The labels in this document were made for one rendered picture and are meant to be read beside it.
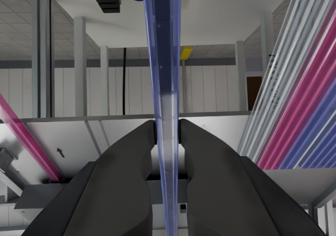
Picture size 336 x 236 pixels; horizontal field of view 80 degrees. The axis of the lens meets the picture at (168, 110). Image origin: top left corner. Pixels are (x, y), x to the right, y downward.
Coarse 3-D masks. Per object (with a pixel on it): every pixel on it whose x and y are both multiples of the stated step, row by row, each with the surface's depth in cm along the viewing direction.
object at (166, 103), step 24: (144, 0) 7; (168, 0) 7; (168, 24) 8; (168, 48) 9; (168, 72) 10; (168, 96) 10; (168, 120) 12; (168, 144) 13; (168, 168) 15; (168, 192) 18; (168, 216) 22
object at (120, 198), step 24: (120, 144) 10; (144, 144) 10; (96, 168) 9; (120, 168) 9; (144, 168) 10; (96, 192) 8; (120, 192) 8; (144, 192) 8; (72, 216) 7; (96, 216) 7; (120, 216) 7; (144, 216) 7
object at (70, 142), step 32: (0, 128) 30; (32, 128) 30; (64, 128) 31; (96, 128) 31; (128, 128) 31; (224, 128) 32; (32, 160) 36; (64, 160) 36; (288, 192) 47; (320, 192) 48
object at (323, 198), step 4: (332, 184) 45; (328, 188) 46; (332, 188) 45; (324, 192) 47; (328, 192) 46; (332, 192) 45; (320, 196) 48; (324, 196) 47; (328, 196) 46; (332, 196) 47; (316, 200) 50; (320, 200) 48; (324, 200) 48; (328, 200) 48; (312, 204) 51; (316, 204) 50; (320, 204) 49; (324, 204) 50; (316, 208) 51
